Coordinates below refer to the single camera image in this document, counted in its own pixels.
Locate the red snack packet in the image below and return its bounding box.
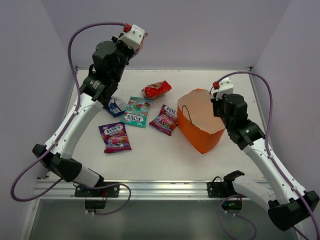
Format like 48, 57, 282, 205
141, 80, 172, 100

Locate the blue snack packet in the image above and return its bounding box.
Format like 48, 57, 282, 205
103, 96, 127, 118

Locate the green Fox's candy packet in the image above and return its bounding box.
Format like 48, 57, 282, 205
120, 96, 152, 128

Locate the purple Fox's candy packet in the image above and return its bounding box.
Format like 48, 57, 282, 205
98, 122, 132, 154

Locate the orange paper bag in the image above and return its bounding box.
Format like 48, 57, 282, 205
177, 88, 225, 154

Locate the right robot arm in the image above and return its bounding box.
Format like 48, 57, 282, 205
211, 93, 320, 231

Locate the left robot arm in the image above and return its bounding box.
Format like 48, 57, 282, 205
32, 33, 143, 197

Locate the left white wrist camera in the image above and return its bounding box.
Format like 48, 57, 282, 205
118, 23, 148, 51

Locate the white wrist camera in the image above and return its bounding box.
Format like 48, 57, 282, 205
118, 23, 148, 51
212, 77, 234, 100

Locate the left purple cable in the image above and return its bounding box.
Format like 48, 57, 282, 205
9, 21, 132, 216

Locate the purple cable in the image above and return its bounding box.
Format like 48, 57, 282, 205
9, 21, 132, 216
209, 70, 320, 240

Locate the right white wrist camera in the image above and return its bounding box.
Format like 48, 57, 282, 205
212, 77, 234, 100

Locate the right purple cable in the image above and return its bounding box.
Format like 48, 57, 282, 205
209, 70, 320, 240

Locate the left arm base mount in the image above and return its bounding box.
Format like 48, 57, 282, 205
74, 181, 120, 213

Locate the aluminium rail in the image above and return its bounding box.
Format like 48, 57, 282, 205
32, 179, 273, 201

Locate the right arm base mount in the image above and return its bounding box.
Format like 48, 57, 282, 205
206, 176, 243, 214

